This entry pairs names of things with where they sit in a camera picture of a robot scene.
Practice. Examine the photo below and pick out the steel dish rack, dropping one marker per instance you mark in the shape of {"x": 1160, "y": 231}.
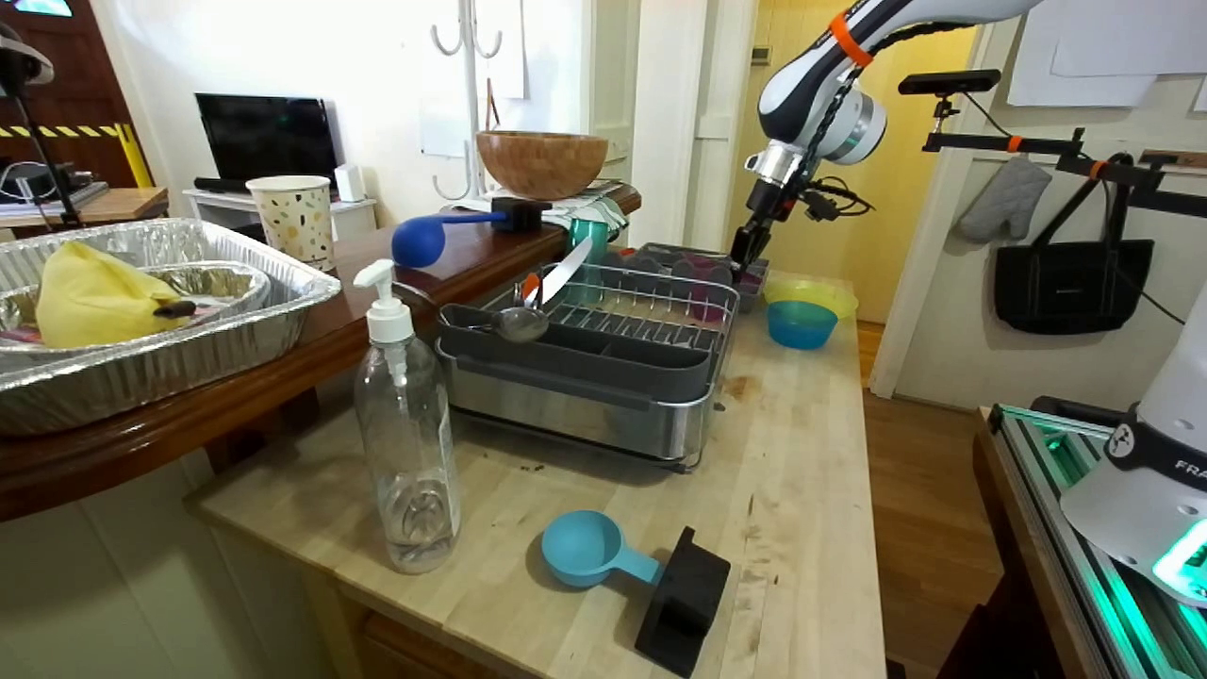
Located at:
{"x": 591, "y": 380}

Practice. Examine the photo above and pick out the yellow black hazard bar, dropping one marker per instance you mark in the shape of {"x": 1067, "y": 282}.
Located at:
{"x": 75, "y": 129}

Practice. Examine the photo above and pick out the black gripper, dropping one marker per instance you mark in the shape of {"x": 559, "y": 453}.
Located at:
{"x": 765, "y": 214}

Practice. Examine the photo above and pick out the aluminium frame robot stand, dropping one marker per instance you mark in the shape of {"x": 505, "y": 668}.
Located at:
{"x": 1067, "y": 453}

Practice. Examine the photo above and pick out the blue plastic bowl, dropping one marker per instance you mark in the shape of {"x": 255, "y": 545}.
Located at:
{"x": 799, "y": 330}

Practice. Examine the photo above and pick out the grey oven mitt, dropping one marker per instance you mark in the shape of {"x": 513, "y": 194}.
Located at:
{"x": 1006, "y": 202}

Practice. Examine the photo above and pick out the black stereo camera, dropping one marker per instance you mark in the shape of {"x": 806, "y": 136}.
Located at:
{"x": 948, "y": 82}

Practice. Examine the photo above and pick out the white coat rack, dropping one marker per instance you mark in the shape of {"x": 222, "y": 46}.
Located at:
{"x": 470, "y": 76}

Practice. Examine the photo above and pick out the metal ladle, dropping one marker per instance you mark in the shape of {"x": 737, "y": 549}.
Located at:
{"x": 523, "y": 324}

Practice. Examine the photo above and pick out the green striped towel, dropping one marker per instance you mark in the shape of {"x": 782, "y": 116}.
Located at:
{"x": 602, "y": 209}

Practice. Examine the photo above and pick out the clear pump bottle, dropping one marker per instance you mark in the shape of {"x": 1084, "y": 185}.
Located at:
{"x": 408, "y": 438}

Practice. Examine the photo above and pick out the teal plastic cup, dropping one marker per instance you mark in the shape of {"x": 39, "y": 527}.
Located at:
{"x": 591, "y": 234}

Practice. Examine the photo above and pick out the black stand lamp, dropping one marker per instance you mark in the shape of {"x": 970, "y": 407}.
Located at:
{"x": 19, "y": 62}

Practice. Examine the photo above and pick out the blue measuring cup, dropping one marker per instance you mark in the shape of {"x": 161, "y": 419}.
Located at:
{"x": 582, "y": 549}

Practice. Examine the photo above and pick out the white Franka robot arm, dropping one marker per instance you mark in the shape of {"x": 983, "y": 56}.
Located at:
{"x": 816, "y": 87}

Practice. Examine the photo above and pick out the small dark box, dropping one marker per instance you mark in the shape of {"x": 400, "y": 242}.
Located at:
{"x": 513, "y": 216}

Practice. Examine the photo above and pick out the black plastic block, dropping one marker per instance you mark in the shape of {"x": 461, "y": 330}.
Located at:
{"x": 684, "y": 604}

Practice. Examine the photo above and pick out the wooden bowl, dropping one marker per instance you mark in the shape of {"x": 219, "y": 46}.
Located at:
{"x": 542, "y": 169}

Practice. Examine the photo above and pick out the black tote bag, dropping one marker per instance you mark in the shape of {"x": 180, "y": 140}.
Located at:
{"x": 1067, "y": 290}

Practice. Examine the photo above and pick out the green plastic plate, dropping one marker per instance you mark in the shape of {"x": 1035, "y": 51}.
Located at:
{"x": 816, "y": 291}

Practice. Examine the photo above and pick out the patterned paper cup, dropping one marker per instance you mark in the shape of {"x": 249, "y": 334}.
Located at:
{"x": 293, "y": 222}

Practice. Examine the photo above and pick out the large aluminium foil tray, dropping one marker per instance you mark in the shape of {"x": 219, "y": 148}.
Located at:
{"x": 151, "y": 363}

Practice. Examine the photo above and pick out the small aluminium foil pan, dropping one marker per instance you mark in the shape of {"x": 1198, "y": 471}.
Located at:
{"x": 232, "y": 290}

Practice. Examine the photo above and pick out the black camera rig arm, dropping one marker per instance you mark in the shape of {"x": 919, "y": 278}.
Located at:
{"x": 1006, "y": 140}

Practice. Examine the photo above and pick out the yellow cloth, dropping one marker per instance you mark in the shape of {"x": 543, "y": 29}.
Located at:
{"x": 94, "y": 302}

